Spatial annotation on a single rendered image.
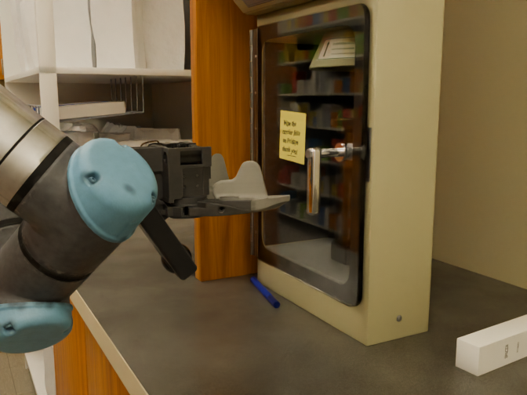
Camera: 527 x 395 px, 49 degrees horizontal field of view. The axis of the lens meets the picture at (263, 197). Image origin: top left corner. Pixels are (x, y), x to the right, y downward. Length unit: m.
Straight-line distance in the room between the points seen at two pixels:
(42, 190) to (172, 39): 1.65
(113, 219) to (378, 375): 0.42
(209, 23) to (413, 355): 0.63
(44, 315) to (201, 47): 0.62
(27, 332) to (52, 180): 0.15
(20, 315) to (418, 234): 0.52
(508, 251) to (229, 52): 0.63
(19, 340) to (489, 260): 0.90
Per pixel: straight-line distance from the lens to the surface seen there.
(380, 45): 0.77
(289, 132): 0.91
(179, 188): 0.66
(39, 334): 0.57
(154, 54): 2.08
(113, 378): 1.03
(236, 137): 1.07
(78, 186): 0.46
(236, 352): 0.80
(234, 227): 1.09
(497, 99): 1.19
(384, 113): 0.77
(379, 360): 0.79
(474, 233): 1.24
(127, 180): 0.47
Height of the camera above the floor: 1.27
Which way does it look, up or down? 10 degrees down
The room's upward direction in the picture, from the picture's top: straight up
